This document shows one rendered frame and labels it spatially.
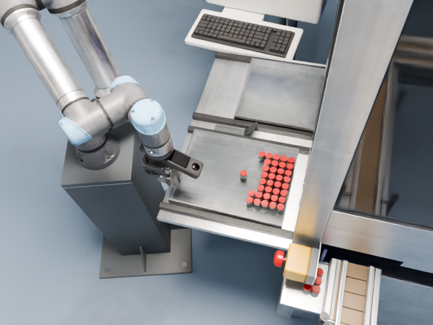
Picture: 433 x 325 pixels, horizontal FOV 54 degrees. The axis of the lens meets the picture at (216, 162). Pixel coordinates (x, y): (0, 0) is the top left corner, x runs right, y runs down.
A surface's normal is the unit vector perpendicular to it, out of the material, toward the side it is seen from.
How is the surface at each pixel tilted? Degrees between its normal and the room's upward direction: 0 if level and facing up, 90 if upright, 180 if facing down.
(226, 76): 0
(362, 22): 90
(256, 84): 0
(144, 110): 0
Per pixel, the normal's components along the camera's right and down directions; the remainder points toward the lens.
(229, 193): -0.08, -0.51
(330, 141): -0.26, 0.84
